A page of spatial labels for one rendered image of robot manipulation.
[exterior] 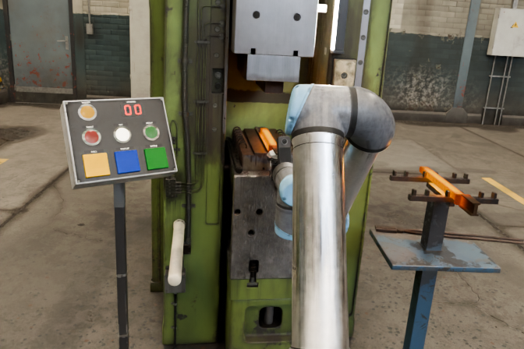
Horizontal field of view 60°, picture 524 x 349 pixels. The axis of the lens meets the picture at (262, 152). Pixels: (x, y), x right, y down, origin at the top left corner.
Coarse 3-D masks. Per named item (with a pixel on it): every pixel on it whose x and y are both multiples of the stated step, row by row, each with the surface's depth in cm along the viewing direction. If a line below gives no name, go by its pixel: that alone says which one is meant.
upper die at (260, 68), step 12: (240, 60) 193; (252, 60) 168; (264, 60) 169; (276, 60) 169; (288, 60) 170; (240, 72) 192; (252, 72) 169; (264, 72) 170; (276, 72) 171; (288, 72) 171
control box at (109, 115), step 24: (72, 120) 147; (96, 120) 150; (120, 120) 155; (144, 120) 159; (72, 144) 145; (96, 144) 148; (120, 144) 152; (144, 144) 157; (168, 144) 161; (72, 168) 145; (144, 168) 154; (168, 168) 159
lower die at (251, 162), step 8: (256, 128) 216; (248, 136) 203; (256, 136) 203; (240, 144) 193; (248, 144) 193; (256, 144) 190; (264, 144) 187; (240, 152) 186; (248, 152) 182; (256, 152) 179; (264, 152) 179; (240, 160) 186; (248, 160) 179; (256, 160) 179; (264, 160) 180; (248, 168) 180; (256, 168) 180
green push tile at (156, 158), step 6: (144, 150) 155; (150, 150) 156; (156, 150) 157; (162, 150) 159; (150, 156) 156; (156, 156) 157; (162, 156) 158; (150, 162) 155; (156, 162) 156; (162, 162) 157; (150, 168) 155; (156, 168) 156; (162, 168) 158
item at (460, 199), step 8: (424, 168) 182; (432, 176) 174; (440, 176) 174; (440, 184) 167; (448, 184) 165; (456, 192) 156; (456, 200) 153; (464, 200) 151; (472, 200) 147; (464, 208) 150; (472, 208) 146
